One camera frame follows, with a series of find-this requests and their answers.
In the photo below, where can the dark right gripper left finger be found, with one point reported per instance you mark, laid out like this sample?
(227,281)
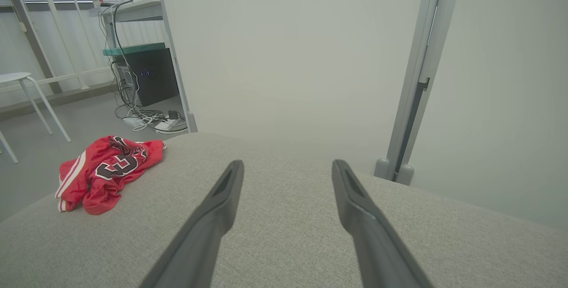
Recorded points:
(204,234)

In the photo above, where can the grey partition post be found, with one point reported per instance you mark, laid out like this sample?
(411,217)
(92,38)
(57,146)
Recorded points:
(421,57)

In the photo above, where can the black computer tower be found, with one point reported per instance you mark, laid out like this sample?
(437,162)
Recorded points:
(155,75)

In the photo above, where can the white metal railing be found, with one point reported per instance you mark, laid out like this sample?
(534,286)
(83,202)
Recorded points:
(66,76)

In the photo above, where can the white grey desk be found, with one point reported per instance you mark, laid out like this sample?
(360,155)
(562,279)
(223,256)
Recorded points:
(137,10)

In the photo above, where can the white power strip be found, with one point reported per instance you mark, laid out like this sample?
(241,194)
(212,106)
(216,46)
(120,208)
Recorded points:
(166,124)

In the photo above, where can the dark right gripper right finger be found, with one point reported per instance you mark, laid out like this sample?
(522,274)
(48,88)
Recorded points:
(372,243)

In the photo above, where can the red basketball jersey with number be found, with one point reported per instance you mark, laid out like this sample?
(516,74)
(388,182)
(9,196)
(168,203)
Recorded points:
(102,177)

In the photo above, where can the grey partition edge frame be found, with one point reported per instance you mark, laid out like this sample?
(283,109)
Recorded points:
(191,124)

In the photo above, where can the green glass shelf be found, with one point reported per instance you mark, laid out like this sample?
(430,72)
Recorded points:
(133,49)

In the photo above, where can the white round stool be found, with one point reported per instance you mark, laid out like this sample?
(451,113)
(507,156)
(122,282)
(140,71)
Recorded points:
(13,77)

